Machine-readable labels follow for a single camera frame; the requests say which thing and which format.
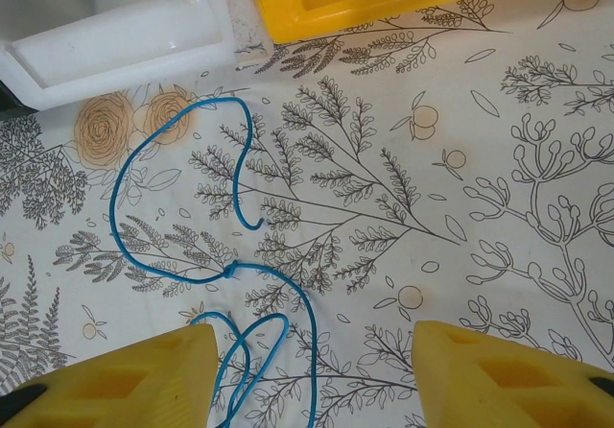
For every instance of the white plastic bin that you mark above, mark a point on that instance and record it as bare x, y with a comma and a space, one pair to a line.
120, 39

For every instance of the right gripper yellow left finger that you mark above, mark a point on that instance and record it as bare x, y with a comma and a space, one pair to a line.
120, 389

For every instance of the floral tablecloth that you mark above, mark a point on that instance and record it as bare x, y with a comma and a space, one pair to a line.
384, 183

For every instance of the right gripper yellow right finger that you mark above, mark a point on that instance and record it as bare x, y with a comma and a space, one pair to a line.
503, 389

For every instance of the yellow plastic bin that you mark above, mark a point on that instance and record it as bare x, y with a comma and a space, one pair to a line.
336, 10

